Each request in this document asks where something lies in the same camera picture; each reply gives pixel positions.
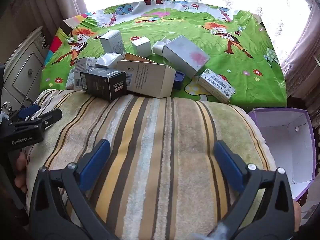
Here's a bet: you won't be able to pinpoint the striped beige towel blanket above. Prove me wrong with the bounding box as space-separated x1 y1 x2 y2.
24 89 278 240

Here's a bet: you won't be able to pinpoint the large grey white box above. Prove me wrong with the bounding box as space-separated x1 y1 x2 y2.
162 35 210 79

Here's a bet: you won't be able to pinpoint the purple cardboard box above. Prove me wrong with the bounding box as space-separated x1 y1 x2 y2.
247 107 317 202

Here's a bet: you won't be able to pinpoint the cartoon printed green cloth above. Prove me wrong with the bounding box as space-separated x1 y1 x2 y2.
40 0 288 108

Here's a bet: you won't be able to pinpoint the large beige box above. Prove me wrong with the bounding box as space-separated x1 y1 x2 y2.
116 60 176 98

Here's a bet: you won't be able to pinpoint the white and blue barcode box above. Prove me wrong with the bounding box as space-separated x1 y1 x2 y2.
65 57 97 90

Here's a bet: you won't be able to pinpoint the white rounded square box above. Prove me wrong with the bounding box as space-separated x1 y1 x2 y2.
95 52 124 70

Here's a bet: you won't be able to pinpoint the person's left hand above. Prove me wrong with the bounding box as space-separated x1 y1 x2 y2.
15 153 28 193

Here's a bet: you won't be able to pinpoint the white open box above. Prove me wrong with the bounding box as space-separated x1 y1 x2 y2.
152 36 172 55

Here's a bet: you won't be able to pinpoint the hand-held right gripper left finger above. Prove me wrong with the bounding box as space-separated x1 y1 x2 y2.
29 139 118 240

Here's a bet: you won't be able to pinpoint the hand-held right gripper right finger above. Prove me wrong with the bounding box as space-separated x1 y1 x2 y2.
207 140 297 240

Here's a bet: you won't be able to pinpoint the tall grey white box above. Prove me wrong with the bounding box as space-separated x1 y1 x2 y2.
99 30 126 55

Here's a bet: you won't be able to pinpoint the black box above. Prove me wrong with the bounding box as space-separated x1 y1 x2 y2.
80 68 127 102

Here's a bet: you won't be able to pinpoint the small blue plastic case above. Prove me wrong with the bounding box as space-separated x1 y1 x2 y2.
172 70 185 90

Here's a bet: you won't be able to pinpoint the pink heavy curtain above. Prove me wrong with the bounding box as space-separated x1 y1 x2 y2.
280 0 320 100
22 0 88 45

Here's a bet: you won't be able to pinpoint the white labelled box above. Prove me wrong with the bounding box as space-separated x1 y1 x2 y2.
197 68 236 103

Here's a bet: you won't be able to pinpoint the cream carved nightstand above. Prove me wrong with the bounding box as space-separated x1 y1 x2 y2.
0 26 50 109

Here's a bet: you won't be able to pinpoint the small white cube box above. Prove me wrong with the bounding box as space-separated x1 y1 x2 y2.
131 36 153 57

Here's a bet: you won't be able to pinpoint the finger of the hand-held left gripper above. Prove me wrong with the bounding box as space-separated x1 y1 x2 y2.
6 104 41 122
30 109 62 130

